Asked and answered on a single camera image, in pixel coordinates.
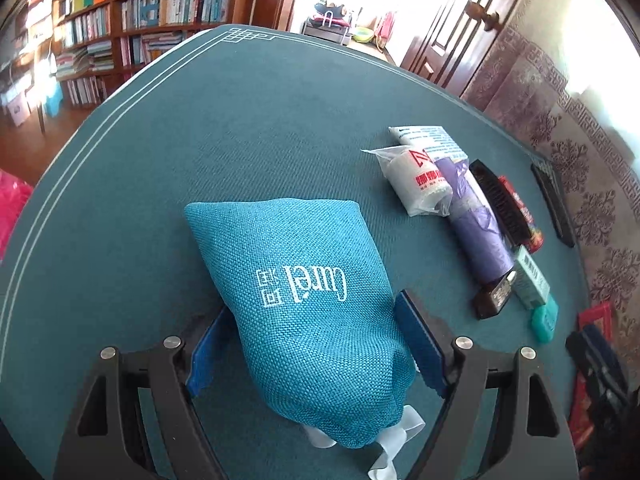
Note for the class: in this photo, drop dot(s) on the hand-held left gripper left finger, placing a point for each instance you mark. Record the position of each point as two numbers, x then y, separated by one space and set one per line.
205 355

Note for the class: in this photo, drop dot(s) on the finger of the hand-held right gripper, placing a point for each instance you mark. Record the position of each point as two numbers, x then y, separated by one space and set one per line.
582 347

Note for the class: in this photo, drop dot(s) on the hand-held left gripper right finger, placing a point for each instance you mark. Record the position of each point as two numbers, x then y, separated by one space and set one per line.
420 340

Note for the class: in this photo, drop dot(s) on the red rectangular box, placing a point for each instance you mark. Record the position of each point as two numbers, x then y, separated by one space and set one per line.
595 317

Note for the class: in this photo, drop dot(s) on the pale green small box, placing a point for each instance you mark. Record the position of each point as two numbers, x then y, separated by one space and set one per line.
532 280

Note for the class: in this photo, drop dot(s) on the dark brown small bottle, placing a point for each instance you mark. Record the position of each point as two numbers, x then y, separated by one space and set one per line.
492 295

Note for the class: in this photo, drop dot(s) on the purple garbage bag roll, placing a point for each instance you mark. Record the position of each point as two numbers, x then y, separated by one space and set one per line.
475 230

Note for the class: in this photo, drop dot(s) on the red candy tube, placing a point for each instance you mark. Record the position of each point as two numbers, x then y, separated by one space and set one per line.
522 217

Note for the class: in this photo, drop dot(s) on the black comb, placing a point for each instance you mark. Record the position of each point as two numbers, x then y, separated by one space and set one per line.
500 205

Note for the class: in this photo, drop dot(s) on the green desktop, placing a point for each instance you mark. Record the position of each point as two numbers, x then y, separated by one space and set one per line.
200 135

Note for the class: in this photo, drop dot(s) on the teal dental floss case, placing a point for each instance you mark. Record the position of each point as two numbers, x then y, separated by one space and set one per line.
545 317

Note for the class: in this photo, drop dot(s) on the black smartphone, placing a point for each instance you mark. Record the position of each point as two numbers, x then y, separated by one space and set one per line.
552 205

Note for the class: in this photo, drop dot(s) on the white bandage roll packet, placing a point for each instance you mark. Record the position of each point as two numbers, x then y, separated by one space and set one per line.
417 182

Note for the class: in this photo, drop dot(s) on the white tube with blue print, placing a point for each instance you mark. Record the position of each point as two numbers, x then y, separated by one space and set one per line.
430 140

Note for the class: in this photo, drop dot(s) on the pink plastic bag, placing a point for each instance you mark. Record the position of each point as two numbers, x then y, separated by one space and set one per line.
10 210

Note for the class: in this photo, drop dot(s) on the green plastic basin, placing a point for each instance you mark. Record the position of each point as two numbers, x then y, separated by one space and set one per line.
362 35

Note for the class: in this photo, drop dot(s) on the wooden door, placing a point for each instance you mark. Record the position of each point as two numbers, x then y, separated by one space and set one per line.
460 25

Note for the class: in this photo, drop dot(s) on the metal shoe rack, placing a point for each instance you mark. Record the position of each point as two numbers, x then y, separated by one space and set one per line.
327 25

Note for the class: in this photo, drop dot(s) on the wooden bookshelf with books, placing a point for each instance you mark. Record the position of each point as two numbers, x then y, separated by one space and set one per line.
150 5

